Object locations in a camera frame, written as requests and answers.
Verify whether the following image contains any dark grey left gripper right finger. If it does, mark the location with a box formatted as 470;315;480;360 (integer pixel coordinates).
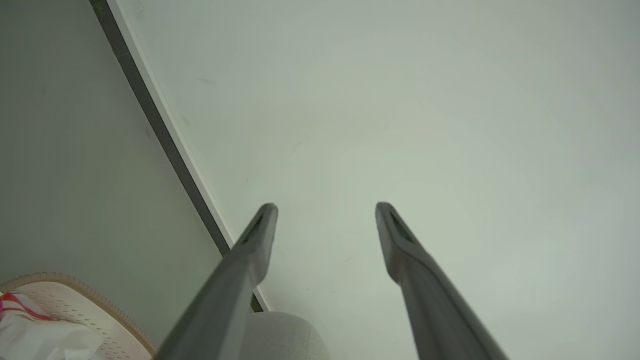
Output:
375;201;510;360

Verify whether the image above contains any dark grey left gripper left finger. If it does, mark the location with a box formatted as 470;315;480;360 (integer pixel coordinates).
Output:
155;202;279;360

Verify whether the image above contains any cream perforated laundry basket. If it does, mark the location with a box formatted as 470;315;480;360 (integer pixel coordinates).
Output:
0;272;158;360

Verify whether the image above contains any grey fabric sofa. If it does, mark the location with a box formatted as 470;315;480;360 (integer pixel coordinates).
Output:
239;311;331;360

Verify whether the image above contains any white garment with red stripes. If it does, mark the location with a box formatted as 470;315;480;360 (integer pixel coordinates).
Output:
0;292;106;360

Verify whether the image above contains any dark baseboard strip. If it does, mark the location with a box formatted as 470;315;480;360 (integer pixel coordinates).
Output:
89;0;271;313

